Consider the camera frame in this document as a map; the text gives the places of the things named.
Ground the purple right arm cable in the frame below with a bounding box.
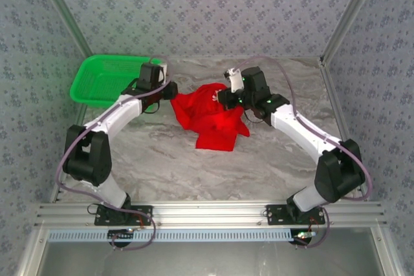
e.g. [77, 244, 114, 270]
[234, 55, 373, 249]

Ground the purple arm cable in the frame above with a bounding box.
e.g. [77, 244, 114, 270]
[234, 55, 373, 249]
[56, 54, 178, 251]

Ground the grey metal panel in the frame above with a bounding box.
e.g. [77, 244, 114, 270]
[16, 227, 402, 276]

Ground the green plastic mesh basket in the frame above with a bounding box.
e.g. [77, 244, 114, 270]
[69, 54, 164, 109]

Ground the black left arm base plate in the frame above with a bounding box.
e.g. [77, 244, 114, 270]
[93, 204, 153, 227]

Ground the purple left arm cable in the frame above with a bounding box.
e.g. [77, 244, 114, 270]
[56, 54, 178, 251]

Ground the red printed t-shirt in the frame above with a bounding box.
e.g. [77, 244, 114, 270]
[170, 83, 251, 153]

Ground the aluminium frame post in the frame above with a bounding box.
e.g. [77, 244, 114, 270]
[319, 0, 386, 67]
[32, 0, 94, 59]

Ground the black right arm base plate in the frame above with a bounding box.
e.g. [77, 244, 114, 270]
[265, 204, 326, 226]

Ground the small LED circuit board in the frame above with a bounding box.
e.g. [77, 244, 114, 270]
[292, 229, 317, 247]
[107, 228, 136, 248]

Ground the white slotted cable duct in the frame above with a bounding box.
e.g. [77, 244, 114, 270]
[47, 228, 294, 243]

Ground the long aluminium mounting rail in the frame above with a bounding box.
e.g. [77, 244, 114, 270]
[34, 201, 387, 228]

